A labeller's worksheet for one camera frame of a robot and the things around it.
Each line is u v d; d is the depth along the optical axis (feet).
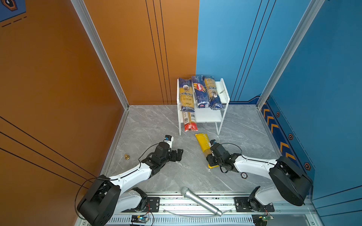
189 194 2.45
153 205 2.39
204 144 3.02
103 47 2.86
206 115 3.00
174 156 2.48
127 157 2.93
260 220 2.32
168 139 2.52
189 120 2.82
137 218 2.33
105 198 1.35
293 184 1.42
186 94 2.51
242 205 2.38
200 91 2.53
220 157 2.24
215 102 2.33
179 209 2.38
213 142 2.65
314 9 2.30
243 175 2.72
